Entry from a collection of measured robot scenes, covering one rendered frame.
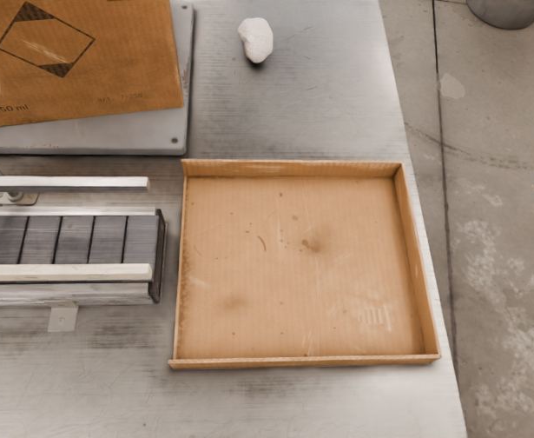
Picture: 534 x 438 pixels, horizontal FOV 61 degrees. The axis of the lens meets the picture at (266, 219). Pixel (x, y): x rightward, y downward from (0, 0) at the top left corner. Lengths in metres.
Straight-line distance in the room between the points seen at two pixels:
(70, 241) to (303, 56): 0.47
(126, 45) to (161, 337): 0.35
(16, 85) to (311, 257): 0.43
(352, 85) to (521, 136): 1.35
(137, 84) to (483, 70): 1.76
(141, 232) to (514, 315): 1.33
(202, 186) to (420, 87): 1.50
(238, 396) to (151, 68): 0.42
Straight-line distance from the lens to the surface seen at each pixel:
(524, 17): 2.43
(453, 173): 1.81
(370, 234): 0.62
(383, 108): 0.75
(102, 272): 0.51
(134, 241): 0.55
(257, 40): 0.77
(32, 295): 0.57
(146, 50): 0.61
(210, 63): 0.77
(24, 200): 0.68
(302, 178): 0.64
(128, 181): 0.49
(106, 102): 0.68
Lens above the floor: 1.37
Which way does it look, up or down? 63 degrees down
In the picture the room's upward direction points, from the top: 7 degrees clockwise
